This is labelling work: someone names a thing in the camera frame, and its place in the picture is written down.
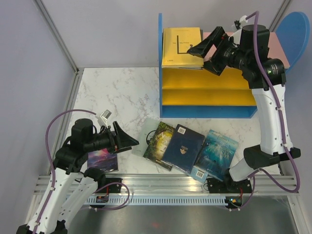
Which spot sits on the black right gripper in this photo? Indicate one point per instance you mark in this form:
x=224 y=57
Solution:
x=218 y=37

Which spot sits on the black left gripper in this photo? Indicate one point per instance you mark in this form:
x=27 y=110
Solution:
x=124 y=141

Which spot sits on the pale grey Gatsby book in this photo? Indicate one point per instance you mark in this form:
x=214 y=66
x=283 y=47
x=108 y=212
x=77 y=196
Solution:
x=149 y=127

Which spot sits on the green Alice Wonderland book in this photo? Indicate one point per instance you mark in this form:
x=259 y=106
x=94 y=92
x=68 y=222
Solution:
x=158 y=145

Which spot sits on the yellow Little Prince book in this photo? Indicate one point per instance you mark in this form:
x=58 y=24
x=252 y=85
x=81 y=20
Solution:
x=176 y=42

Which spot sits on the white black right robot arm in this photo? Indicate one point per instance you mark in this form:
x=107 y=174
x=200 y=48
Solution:
x=247 y=50

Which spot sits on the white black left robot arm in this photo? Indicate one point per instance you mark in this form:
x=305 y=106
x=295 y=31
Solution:
x=57 y=209

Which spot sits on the purple galaxy Crusoe book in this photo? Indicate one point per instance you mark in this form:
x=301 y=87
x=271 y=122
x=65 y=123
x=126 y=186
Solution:
x=103 y=160

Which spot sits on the blue pink yellow bookshelf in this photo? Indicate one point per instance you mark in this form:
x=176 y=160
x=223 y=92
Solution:
x=187 y=93

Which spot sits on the dark navy blue book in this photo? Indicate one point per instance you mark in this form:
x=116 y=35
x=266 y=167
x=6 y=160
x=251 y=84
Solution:
x=183 y=148

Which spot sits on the light blue barcode book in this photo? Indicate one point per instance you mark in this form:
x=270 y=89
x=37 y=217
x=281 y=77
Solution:
x=198 y=175

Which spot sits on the teal underwater book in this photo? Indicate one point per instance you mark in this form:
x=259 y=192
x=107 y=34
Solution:
x=216 y=154

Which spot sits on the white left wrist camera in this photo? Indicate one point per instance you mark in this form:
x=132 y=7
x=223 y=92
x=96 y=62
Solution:
x=102 y=118

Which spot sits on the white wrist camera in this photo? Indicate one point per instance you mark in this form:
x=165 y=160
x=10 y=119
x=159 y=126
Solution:
x=238 y=24
x=102 y=118

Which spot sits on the aluminium mounting rail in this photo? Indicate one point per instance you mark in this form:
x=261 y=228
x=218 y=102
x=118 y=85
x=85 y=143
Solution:
x=170 y=184

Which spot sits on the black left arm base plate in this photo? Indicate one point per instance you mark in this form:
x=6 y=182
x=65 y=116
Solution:
x=115 y=188

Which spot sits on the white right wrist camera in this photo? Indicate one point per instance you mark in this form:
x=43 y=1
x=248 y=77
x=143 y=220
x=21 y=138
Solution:
x=238 y=24

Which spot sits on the aluminium left frame post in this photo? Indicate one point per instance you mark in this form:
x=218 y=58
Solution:
x=56 y=34

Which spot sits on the aluminium frame post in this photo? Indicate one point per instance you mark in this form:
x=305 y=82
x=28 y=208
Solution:
x=56 y=34
x=280 y=14

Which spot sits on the white slotted cable duct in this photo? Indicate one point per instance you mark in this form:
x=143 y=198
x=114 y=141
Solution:
x=158 y=200

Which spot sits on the aluminium right frame post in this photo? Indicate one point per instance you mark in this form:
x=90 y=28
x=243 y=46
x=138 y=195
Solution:
x=280 y=14

